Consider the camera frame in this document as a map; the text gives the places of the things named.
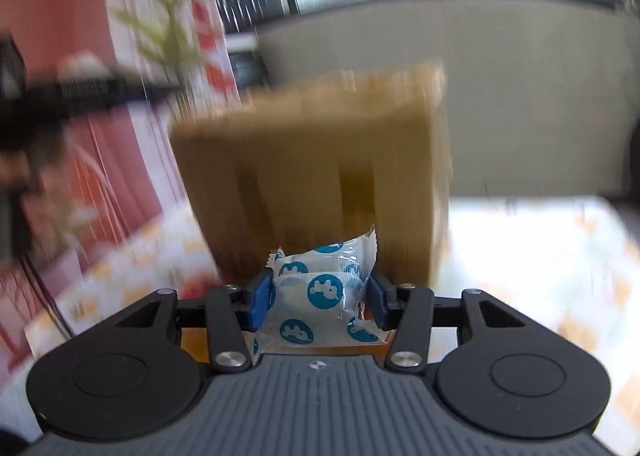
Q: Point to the floral checkered tablecloth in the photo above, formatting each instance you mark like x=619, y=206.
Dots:
x=571, y=264

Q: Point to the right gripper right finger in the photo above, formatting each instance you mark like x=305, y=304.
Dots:
x=408, y=311

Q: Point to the orange white biscuit pack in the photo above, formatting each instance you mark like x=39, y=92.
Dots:
x=194, y=341

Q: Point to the black exercise bike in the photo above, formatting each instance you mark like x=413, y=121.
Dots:
x=631, y=166

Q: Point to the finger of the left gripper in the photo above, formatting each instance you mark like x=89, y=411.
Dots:
x=80, y=96

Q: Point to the white blue candy packet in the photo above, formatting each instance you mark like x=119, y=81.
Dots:
x=317, y=299

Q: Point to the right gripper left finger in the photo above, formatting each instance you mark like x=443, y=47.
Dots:
x=230, y=312

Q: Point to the brown cardboard box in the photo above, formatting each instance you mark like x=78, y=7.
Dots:
x=323, y=161

